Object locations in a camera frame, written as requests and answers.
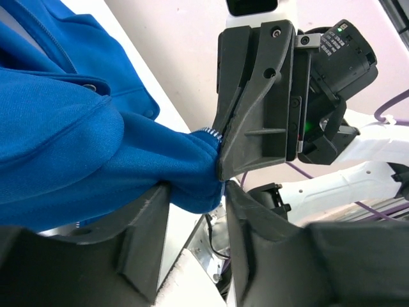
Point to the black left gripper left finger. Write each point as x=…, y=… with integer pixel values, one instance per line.
x=112, y=262

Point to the blue zip-up jacket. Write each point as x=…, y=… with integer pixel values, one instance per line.
x=79, y=136

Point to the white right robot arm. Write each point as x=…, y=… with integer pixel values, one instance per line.
x=381, y=150

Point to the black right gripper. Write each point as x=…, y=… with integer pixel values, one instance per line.
x=254, y=71

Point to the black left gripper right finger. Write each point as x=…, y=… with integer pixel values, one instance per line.
x=275, y=263

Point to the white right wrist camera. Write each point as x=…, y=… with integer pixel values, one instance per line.
x=254, y=13

